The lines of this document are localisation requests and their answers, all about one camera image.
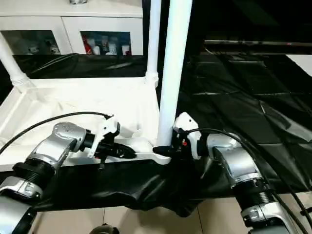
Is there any white plastic table top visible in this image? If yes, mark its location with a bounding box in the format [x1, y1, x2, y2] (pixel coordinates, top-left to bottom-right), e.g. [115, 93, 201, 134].
[0, 72, 172, 172]

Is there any white plastic table leg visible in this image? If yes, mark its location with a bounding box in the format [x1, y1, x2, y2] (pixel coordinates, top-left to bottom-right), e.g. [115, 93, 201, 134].
[156, 0, 194, 149]
[0, 31, 34, 94]
[144, 0, 162, 86]

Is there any black plastic mat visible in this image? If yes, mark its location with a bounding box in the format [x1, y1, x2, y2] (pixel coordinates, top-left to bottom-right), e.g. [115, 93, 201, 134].
[0, 52, 312, 218]

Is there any dark rounded robot foot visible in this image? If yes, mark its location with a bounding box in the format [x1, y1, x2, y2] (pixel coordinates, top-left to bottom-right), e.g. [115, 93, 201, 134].
[90, 225, 118, 234]

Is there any white blue carton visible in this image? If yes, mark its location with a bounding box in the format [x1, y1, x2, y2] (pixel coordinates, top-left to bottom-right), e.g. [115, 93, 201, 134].
[107, 41, 118, 56]

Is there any red box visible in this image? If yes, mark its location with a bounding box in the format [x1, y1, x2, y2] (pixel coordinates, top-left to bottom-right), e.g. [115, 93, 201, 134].
[83, 35, 94, 55]

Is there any white glass-door cabinet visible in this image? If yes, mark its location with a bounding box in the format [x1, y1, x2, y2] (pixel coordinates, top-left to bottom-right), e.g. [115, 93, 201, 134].
[0, 0, 144, 56]

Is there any large black box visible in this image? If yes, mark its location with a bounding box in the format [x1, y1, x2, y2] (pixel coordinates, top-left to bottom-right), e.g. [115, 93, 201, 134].
[141, 0, 312, 55]

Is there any grey flat board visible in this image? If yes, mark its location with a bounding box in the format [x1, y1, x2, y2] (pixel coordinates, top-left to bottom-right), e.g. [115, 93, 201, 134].
[285, 54, 312, 83]

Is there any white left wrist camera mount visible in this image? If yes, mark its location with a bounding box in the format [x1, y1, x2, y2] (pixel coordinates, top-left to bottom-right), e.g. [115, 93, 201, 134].
[87, 113, 122, 159]

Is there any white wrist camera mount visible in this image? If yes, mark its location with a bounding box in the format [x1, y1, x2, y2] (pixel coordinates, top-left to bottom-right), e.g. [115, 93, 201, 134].
[87, 113, 122, 159]
[173, 112, 202, 161]

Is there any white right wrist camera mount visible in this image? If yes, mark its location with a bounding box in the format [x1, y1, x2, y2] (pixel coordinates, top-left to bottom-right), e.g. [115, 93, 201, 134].
[173, 112, 202, 161]

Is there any dark horizontal metal rail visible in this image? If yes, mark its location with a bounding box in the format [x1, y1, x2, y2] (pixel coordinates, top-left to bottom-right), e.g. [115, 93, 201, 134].
[203, 39, 312, 49]

